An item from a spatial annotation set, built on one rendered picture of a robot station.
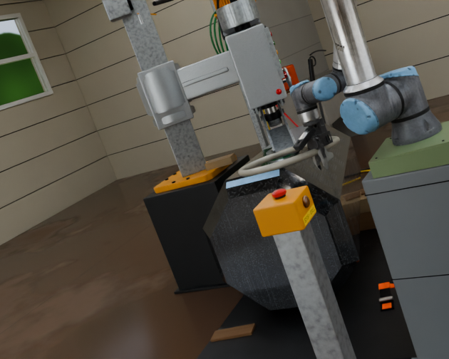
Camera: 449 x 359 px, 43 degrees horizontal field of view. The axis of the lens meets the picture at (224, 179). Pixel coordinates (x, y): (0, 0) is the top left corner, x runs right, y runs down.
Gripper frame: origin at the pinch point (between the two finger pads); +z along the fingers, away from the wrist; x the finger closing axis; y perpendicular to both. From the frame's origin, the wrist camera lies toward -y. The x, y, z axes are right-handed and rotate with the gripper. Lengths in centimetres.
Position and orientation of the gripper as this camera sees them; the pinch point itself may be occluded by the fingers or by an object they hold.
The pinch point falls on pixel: (321, 167)
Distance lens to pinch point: 246.5
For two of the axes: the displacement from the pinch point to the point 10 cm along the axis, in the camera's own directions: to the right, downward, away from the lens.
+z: 3.3, 9.4, 1.2
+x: -4.3, 0.3, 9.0
